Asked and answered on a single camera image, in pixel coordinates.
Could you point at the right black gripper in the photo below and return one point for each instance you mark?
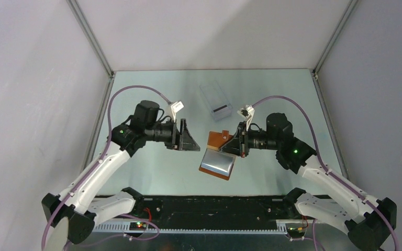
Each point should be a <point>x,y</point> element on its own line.
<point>234,146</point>

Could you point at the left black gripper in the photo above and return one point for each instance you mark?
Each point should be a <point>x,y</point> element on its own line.
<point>186,142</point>

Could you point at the brown leather card holder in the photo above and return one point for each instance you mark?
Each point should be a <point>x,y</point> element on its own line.
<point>215,162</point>

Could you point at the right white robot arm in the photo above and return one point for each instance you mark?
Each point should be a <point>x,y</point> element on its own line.
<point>332,187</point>

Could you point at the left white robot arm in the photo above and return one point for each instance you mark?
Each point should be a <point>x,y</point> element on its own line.
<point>93,180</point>

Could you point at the card with black stripe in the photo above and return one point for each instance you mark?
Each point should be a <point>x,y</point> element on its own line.
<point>220,108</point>

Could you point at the clear plastic card box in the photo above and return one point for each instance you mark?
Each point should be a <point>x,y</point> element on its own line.
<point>214,97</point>

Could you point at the left circuit board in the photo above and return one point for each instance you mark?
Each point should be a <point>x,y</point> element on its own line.
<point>138,226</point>

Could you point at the circuit board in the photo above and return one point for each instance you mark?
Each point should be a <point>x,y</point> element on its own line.
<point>301,229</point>
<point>138,226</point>

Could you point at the right circuit board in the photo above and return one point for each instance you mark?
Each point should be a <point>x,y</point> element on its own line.
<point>301,229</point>

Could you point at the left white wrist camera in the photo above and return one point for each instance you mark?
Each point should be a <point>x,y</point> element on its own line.
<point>173,108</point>

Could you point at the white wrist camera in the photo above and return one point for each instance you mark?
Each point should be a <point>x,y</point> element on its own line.
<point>247,112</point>
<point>173,108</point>

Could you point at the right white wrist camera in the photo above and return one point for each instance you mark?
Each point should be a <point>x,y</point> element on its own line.
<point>247,112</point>

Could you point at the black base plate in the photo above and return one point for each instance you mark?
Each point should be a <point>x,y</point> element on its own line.
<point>224,213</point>

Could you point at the aluminium frame rail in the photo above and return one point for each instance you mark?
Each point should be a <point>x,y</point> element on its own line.
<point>211,214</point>

